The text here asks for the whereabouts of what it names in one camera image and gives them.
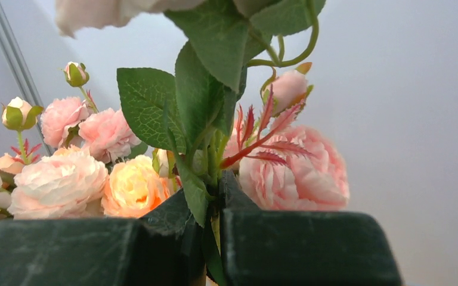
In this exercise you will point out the pink white peony stem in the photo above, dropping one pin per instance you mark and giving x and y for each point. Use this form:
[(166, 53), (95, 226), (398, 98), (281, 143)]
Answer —
[(237, 87)]

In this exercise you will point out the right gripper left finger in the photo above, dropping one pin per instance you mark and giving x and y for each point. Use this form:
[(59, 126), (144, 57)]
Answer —
[(160, 248)]

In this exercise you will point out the orange flowers in vase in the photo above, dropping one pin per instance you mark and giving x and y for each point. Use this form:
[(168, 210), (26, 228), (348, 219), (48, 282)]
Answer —
[(134, 189)]

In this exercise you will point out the pale pink rose stem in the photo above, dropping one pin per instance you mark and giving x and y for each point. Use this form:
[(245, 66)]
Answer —
[(68, 184)]

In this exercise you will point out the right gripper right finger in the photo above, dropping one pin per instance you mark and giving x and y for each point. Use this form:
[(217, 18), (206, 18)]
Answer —
[(266, 247)]

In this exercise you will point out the pink rose flower stem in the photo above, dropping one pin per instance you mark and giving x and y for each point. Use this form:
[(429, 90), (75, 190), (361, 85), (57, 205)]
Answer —
[(77, 122)]

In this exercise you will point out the peach rose flower stem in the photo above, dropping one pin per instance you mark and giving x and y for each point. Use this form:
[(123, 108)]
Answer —
[(18, 118)]

